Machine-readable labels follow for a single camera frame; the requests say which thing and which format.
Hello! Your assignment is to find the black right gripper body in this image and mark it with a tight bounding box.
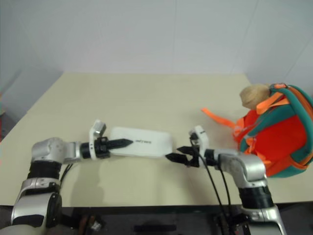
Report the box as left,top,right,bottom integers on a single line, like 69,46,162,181
186,146,205,169

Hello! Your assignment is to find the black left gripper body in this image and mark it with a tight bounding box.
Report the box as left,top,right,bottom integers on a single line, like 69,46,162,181
94,137,112,160

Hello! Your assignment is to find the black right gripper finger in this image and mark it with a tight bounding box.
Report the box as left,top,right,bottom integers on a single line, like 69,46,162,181
176,145,195,156
165,153,190,165

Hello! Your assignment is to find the white rectangular box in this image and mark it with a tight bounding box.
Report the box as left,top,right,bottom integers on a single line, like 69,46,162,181
108,126,172,158

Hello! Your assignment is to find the orange and teal backpack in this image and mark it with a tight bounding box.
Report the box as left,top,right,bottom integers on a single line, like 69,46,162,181
201,83,313,178

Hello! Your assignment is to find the dark brown rounded shape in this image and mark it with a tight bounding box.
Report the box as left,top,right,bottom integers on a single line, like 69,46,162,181
79,213,106,235

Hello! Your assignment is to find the beige plush ball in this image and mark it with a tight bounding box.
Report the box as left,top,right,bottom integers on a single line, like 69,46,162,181
239,84,271,110

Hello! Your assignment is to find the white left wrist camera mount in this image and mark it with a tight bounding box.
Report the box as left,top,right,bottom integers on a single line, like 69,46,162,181
88,119,108,160

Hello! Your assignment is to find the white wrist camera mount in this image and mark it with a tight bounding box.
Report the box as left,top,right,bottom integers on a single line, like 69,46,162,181
188,125,209,154
88,119,108,160

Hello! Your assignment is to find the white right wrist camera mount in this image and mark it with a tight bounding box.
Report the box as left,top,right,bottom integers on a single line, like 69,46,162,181
188,125,209,154

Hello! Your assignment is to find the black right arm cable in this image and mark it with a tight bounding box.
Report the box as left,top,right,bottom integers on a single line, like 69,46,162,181
190,137,225,215
218,167,233,215

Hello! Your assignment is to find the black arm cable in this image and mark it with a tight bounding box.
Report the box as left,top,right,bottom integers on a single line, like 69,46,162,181
59,163,74,184
218,167,233,215
190,137,225,215

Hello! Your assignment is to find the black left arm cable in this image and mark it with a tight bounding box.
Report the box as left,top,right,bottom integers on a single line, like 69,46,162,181
59,163,74,184

